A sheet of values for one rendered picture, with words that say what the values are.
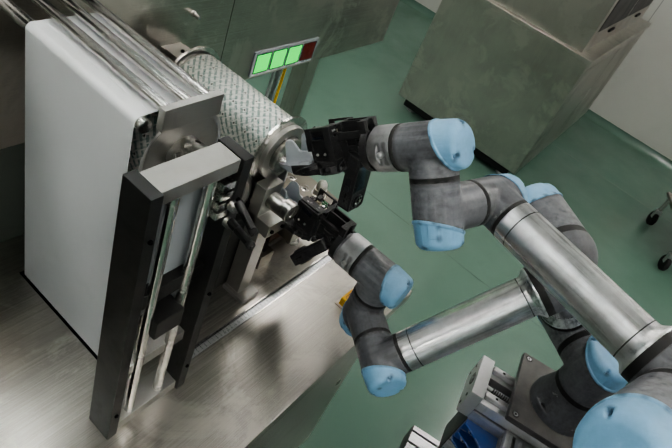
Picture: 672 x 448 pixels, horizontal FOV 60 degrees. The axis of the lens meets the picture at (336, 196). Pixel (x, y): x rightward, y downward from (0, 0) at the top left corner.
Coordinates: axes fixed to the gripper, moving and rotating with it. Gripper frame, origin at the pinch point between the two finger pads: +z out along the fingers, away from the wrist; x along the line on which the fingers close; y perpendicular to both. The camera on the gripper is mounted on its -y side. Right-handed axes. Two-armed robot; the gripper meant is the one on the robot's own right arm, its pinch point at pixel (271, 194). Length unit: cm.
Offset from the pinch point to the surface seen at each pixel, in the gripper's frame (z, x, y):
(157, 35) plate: 30.0, 9.8, 22.3
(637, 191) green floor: -74, -367, -109
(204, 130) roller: -2.0, 27.3, 27.4
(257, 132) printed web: 0.3, 10.9, 20.0
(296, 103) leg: 46, -72, -27
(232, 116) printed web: 6.3, 11.3, 19.5
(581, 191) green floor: -44, -314, -109
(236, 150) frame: -14, 34, 35
